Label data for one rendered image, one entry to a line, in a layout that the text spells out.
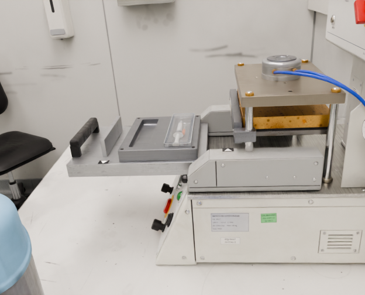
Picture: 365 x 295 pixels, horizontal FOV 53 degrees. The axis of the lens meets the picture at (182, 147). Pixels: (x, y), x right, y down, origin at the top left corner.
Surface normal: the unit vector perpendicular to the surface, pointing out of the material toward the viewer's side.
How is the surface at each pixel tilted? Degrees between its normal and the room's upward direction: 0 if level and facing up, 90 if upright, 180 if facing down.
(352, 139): 90
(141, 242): 0
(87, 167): 90
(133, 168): 90
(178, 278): 0
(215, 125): 90
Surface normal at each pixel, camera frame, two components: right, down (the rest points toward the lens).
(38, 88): -0.04, 0.42
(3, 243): 0.93, 0.04
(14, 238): 0.99, -0.07
